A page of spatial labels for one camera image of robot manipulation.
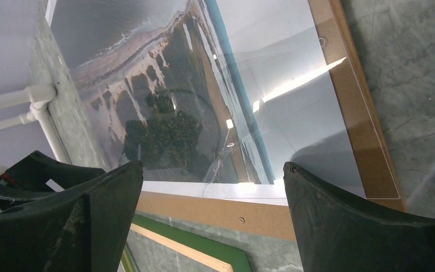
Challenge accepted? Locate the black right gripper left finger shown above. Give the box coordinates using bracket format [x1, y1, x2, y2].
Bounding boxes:
[0, 161, 143, 271]

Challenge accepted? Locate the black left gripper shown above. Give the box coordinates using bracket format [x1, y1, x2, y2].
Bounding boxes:
[0, 151, 105, 212]

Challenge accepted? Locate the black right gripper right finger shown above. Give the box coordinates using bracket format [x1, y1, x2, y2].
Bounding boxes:
[283, 162, 435, 271]

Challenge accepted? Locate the white PVC pipe stand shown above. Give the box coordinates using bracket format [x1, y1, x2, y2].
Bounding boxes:
[0, 84, 71, 164]

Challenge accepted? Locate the light wooden picture frame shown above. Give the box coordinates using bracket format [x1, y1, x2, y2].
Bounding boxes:
[130, 214, 252, 271]

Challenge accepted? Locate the landscape photo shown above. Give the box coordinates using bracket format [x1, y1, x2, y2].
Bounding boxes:
[46, 1, 406, 240]

